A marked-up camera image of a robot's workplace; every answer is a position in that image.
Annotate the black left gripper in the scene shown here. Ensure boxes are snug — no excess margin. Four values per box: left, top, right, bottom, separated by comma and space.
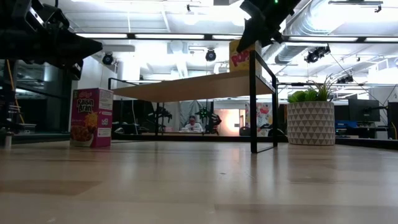
0, 0, 103, 68

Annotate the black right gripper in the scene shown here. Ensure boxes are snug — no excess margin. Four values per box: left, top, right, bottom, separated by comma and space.
236, 0, 302, 53

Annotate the yellow Corn Pops cereal box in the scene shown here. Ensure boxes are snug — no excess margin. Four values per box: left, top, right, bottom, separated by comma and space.
229, 39, 262, 73

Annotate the magenta Raisin Bran cereal box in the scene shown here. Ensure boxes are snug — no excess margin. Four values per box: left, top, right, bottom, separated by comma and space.
70, 87, 114, 148

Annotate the long ceiling light bar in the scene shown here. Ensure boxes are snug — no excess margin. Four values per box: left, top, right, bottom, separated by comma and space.
76, 32, 398, 44

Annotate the green artificial plant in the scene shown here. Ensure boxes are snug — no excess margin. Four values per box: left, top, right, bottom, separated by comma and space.
287, 73, 338, 104

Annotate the floral printed banner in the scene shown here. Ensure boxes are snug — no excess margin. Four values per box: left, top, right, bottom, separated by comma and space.
244, 102, 274, 137

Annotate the large dark monitor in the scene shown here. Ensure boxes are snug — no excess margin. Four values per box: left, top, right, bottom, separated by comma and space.
111, 99, 155, 134

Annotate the grey hanging curtain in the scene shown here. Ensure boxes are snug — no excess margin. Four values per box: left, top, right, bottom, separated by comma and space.
164, 100, 205, 131

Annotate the black ceiling track fixture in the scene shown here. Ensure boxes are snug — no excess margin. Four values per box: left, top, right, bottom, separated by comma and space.
328, 0, 384, 14

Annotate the white triangle-patterned plant pot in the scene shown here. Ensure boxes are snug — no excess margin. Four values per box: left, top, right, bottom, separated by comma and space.
286, 101, 336, 146

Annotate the person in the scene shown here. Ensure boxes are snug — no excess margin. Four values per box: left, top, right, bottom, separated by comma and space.
184, 115, 203, 133

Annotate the blue box on desk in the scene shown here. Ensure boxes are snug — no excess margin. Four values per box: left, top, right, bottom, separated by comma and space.
335, 120, 358, 129

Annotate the black computer monitor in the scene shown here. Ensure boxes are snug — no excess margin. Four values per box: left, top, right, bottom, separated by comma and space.
387, 101, 398, 140
348, 98, 381, 123

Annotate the silver spiral air duct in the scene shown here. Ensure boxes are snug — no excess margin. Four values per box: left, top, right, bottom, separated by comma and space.
262, 42, 312, 65

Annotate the large silver ceiling duct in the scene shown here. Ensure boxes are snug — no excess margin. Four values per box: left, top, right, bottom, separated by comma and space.
284, 0, 398, 35

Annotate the yellow cable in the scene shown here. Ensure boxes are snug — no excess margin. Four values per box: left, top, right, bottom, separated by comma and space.
6, 58, 25, 125

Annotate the wooden shelf with black frame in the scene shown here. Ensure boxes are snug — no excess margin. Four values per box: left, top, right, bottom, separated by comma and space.
108, 49, 279, 154

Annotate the black rig frame post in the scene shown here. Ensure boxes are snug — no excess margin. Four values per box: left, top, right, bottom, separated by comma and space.
0, 58, 19, 138

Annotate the orange-lit wall panel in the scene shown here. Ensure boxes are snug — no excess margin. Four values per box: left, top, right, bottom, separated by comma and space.
213, 108, 241, 137

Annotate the black table edge rail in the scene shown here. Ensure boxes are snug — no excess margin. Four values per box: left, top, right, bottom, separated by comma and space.
0, 132, 398, 151

